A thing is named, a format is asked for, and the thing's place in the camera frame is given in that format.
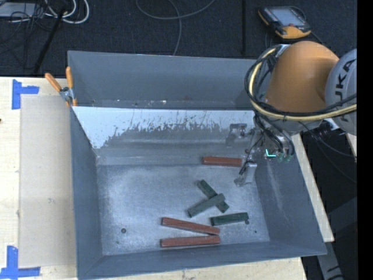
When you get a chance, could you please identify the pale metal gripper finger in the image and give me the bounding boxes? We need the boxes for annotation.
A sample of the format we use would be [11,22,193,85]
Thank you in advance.
[226,122,249,147]
[234,160,259,187]

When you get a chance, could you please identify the red-brown flat block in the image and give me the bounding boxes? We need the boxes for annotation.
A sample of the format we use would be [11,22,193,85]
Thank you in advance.
[159,234,221,249]
[160,216,221,236]
[201,155,244,168]

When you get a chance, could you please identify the dark green flat block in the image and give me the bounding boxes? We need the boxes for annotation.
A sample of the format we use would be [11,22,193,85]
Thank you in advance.
[196,179,230,214]
[210,212,250,227]
[186,193,226,219]

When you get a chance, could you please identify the grey metal bin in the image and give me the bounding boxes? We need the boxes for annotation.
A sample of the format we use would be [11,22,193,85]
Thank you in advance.
[67,50,328,280]

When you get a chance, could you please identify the pale wood flat board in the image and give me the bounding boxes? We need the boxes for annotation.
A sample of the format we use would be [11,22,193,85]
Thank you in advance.
[17,94,78,270]

